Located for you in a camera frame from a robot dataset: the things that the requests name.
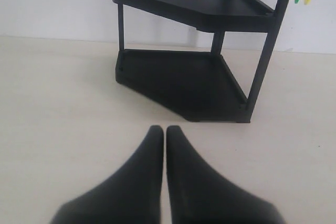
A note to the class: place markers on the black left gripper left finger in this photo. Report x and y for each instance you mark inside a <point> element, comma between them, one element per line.
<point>131,195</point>

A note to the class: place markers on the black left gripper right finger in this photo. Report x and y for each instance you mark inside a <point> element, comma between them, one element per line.
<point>199,194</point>

